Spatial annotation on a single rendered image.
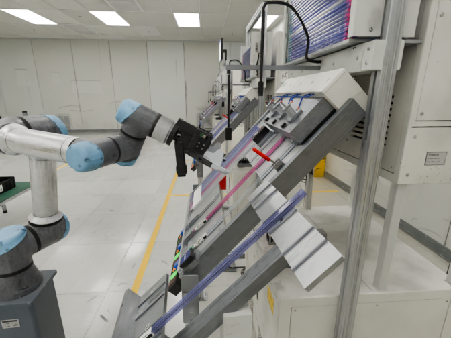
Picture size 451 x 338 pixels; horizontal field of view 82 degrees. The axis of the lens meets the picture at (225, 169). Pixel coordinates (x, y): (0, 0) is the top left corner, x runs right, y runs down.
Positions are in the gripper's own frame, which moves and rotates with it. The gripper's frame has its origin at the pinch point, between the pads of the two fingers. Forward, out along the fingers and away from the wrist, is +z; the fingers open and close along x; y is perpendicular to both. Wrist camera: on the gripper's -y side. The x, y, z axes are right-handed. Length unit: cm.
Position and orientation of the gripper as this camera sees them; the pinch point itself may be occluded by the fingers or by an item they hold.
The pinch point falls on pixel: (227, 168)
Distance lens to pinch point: 81.1
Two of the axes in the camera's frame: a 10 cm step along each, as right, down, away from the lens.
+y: 4.7, -8.6, -2.1
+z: 8.8, 4.3, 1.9
